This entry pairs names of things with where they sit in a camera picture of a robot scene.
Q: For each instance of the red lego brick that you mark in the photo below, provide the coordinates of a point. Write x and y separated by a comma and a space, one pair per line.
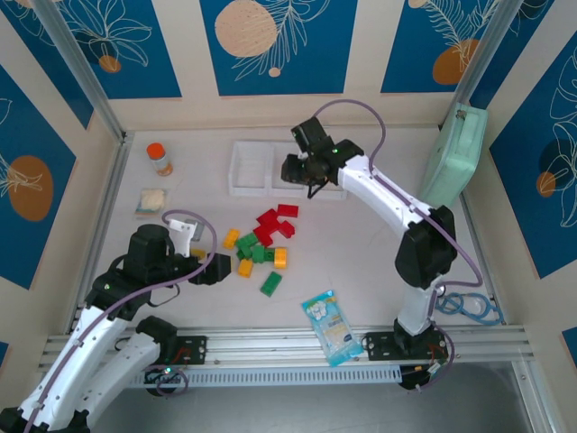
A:
266, 234
268, 216
287, 229
288, 210

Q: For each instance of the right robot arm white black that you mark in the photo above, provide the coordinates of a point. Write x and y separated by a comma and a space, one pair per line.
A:
383, 194

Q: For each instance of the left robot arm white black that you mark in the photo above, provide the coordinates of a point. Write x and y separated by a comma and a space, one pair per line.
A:
130, 361

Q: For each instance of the white divided sorting tray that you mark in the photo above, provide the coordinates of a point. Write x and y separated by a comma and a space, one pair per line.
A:
250, 167

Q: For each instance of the clear packet with cream contents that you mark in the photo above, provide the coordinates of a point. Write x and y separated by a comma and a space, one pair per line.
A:
152, 202

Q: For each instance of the orange lid spice bottle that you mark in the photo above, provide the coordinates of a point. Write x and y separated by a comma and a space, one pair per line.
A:
159, 158

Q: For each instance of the black controller board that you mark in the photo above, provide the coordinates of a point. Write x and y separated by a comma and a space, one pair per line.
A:
412, 383
164, 379

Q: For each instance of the mint green zip case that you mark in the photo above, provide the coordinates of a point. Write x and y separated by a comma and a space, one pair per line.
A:
453, 153

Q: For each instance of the blue snack bag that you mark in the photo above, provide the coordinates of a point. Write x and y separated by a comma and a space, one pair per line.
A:
332, 329

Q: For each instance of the blue stethoscope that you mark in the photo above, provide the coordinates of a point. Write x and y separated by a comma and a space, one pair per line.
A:
473, 309

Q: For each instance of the aluminium side rail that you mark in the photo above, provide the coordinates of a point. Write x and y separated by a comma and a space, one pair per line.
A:
484, 257
107, 203

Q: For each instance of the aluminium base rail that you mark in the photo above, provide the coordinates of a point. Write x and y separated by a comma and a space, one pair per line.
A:
279, 343

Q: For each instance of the aluminium frame post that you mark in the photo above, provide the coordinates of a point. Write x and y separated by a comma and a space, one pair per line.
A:
491, 45
79, 67

